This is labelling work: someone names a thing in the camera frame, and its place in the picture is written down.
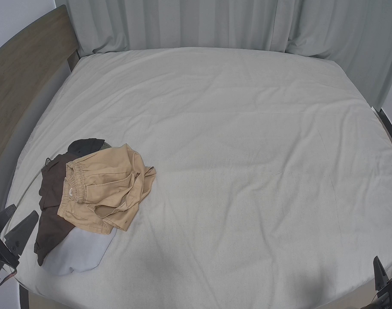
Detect tan shorts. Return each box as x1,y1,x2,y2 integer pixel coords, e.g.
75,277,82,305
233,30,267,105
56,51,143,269
57,143,157,235

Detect bed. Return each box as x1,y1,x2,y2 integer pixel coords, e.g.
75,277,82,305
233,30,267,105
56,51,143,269
0,5,392,309

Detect brown garment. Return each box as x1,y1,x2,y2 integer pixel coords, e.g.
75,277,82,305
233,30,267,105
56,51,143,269
33,153,75,267

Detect white garment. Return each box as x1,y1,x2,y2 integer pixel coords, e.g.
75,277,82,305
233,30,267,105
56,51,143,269
43,227,117,276

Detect black garment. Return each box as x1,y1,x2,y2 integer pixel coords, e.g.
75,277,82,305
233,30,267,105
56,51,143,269
68,138,106,158

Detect pale green curtain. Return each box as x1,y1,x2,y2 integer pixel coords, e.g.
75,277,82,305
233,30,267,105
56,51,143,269
51,0,293,56
273,0,392,109

